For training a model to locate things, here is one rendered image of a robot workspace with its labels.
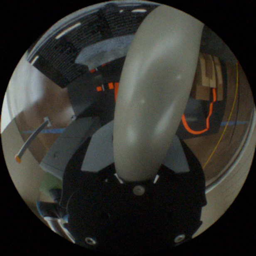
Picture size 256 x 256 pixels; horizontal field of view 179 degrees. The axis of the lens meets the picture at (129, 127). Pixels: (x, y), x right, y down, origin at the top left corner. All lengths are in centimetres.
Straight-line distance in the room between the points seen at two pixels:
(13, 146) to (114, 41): 661
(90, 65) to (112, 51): 11
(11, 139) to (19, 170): 183
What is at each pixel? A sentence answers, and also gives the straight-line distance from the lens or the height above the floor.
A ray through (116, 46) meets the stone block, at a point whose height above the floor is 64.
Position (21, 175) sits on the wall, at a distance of 707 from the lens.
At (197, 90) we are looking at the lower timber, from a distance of 108.
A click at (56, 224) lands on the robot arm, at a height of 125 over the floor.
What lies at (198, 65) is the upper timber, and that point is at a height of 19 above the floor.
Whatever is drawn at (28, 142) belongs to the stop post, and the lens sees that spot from 172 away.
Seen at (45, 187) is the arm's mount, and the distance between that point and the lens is 85.
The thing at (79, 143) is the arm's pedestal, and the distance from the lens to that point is 81.
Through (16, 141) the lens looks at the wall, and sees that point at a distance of 664.
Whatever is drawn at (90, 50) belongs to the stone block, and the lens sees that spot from 36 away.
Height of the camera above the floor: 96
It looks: 56 degrees down
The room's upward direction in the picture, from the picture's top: 173 degrees counter-clockwise
